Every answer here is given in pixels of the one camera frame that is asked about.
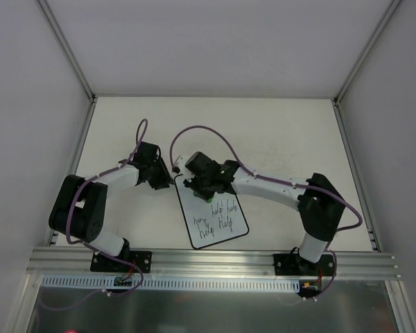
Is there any green whiteboard eraser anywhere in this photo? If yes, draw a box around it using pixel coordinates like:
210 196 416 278
193 191 215 203

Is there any small black-framed whiteboard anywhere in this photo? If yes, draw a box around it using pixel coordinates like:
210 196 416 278
174 175 250 250

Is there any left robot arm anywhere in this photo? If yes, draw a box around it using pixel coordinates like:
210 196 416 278
49 142 173 271

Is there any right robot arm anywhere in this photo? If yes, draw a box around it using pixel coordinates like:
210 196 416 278
176 152 345 275

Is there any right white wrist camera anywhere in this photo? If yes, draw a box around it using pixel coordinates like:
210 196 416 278
174 155 195 189

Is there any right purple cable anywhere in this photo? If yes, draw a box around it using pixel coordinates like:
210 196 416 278
169 125 363 302

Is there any purple cable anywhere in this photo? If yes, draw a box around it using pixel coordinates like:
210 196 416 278
169 125 363 302
64 119 149 246

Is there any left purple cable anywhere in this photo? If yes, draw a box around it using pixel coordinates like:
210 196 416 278
64 119 149 246

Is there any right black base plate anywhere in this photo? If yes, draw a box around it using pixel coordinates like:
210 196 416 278
272 252 336 277

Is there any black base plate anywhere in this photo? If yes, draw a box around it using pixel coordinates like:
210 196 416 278
89 250 153 273
272 252 336 277

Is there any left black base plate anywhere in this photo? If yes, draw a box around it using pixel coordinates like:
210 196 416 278
89 250 153 273

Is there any white slotted cable duct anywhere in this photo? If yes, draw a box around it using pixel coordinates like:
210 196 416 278
41 275 300 293

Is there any aluminium mounting rail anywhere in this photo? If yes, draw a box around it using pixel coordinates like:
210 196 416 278
26 246 402 281

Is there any left aluminium frame post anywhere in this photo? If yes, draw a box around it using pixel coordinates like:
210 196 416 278
37 0 97 146

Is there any aluminium frame post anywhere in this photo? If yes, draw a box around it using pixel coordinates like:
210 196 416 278
37 0 97 146
332 0 403 167

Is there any right aluminium frame post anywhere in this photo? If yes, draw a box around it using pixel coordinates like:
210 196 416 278
332 0 403 167

